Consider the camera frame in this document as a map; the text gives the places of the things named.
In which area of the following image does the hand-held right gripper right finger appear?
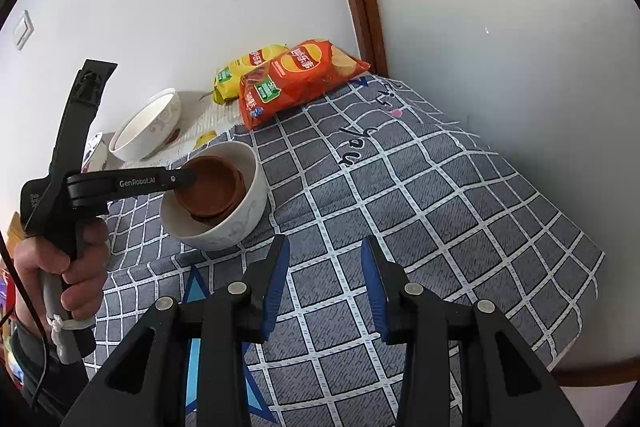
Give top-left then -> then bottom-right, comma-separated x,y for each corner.
360,235 -> 586,427

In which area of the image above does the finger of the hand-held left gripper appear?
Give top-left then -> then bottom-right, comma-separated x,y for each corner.
47,59 -> 118,182
167,167 -> 197,194

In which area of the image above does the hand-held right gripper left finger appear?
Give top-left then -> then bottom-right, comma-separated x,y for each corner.
60,234 -> 291,427

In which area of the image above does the small brown dish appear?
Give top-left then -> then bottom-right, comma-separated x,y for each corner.
176,156 -> 241,215
187,162 -> 249,228

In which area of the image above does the small white bowl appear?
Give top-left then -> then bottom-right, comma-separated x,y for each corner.
160,141 -> 271,253

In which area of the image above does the person's left forearm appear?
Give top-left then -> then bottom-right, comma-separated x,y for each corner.
7,304 -> 88,418

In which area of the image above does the person's left hand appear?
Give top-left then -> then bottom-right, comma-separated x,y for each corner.
12,222 -> 111,323

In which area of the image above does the large blue crane bowl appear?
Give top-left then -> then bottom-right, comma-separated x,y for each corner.
82,132 -> 111,175

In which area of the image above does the white bowl with grey vine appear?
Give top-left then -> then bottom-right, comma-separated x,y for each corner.
108,88 -> 181,162

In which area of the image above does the grey checked cloth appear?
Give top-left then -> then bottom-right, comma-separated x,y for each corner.
82,74 -> 606,427

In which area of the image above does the yellow chip bag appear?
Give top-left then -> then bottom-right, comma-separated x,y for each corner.
212,44 -> 291,105

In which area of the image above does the red chip bag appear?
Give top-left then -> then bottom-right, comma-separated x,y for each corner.
237,38 -> 372,131

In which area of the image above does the white wall switch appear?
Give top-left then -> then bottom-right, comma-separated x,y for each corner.
11,10 -> 33,51

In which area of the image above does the black cable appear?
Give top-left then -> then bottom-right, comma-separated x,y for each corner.
0,229 -> 51,408

